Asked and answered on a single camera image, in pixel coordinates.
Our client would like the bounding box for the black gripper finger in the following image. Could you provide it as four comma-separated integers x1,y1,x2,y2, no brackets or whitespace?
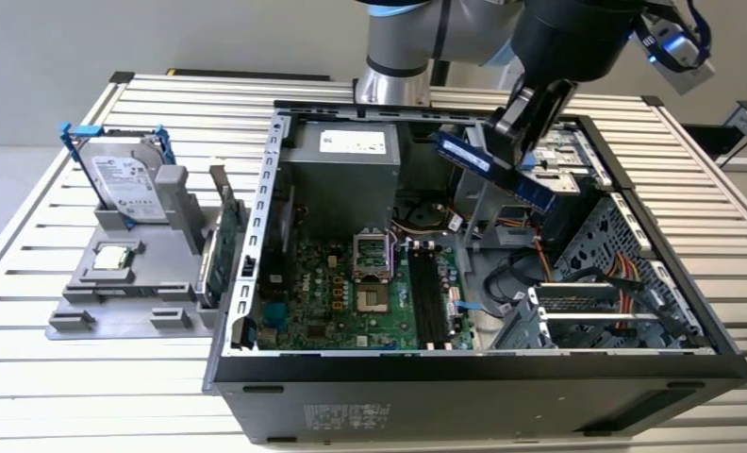
515,78,579,167
488,84,542,142

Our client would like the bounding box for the blue RAM stick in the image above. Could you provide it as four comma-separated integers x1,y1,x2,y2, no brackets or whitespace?
432,129,562,212

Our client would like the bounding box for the black RAM slot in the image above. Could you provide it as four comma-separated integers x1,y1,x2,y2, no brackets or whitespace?
416,241,438,350
409,241,430,350
431,241,455,350
423,241,446,350

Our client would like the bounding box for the grey optical drive cage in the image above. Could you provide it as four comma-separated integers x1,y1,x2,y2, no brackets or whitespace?
452,120,599,249

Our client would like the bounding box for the black round fan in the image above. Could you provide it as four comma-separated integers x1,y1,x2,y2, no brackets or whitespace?
407,201,454,232

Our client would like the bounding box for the grey power supply unit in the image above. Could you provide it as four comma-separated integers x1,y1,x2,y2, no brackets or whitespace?
281,120,405,237

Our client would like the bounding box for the grey metal disk bay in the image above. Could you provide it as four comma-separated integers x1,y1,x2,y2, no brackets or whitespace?
490,281,664,351

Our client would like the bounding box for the metal socket cover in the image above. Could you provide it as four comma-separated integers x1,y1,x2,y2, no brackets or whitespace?
350,227,395,282

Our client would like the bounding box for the black bar yellow end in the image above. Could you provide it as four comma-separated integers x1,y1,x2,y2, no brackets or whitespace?
163,67,331,82

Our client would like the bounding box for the CPU socket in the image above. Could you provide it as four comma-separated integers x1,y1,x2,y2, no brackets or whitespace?
353,280,394,316

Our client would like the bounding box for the green motherboard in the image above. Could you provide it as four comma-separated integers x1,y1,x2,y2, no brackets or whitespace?
257,228,479,353

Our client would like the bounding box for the green graphics card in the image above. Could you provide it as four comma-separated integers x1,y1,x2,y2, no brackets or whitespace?
193,162,250,309

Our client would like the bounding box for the blue expansion slot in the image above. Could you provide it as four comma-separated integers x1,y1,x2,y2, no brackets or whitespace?
261,303,287,330

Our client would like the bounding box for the black open PC case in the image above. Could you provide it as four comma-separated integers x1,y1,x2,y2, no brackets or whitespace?
199,97,747,445

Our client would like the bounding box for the grey parts rack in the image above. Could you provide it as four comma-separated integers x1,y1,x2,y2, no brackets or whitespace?
45,162,250,339

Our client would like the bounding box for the hard disk in blue carrier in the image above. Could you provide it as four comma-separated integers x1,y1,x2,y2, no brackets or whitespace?
57,120,183,224

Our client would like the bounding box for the silver CPU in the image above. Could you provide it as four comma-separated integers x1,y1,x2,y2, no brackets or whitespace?
91,242,138,271

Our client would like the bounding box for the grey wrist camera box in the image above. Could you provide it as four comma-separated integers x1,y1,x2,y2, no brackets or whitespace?
634,8,719,97

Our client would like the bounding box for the black camera cable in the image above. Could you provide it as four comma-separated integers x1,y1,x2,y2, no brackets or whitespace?
635,0,715,73

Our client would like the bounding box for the orange wire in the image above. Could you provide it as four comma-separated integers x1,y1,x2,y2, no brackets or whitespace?
531,235,555,284

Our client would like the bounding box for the red yellow wire bundle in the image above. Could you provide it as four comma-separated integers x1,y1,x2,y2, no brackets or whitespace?
603,252,640,331

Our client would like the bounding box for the black cable with blue plug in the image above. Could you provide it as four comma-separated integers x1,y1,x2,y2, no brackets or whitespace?
450,254,535,316

